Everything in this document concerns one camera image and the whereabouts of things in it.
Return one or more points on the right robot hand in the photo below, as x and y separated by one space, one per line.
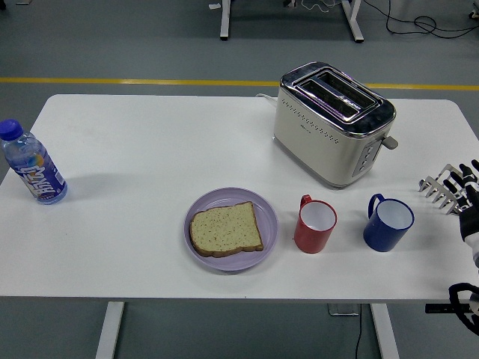
469 224

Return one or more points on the blue enamel cup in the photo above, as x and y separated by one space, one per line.
383 239

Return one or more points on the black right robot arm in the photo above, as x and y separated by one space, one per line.
462 299

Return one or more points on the red enamel cup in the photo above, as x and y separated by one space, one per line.
310 239

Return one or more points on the slice of bread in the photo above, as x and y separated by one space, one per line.
224 228

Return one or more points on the metal toast rack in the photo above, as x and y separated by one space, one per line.
430 187

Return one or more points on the black bar under table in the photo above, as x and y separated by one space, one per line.
438 309

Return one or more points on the grey box under table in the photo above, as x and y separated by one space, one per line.
342 309

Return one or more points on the cream and chrome toaster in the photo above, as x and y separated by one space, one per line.
318 149

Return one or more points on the caster wheel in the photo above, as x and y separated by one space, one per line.
474 14

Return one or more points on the white background table leg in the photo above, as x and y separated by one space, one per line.
225 18
351 18

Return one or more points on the purple plate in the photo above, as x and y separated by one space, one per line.
224 263

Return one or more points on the white paper scrap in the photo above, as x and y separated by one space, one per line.
214 6

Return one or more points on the yellow floor tape line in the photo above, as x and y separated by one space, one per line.
112 80

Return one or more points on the blue-capped drink bottle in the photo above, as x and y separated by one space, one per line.
37 175

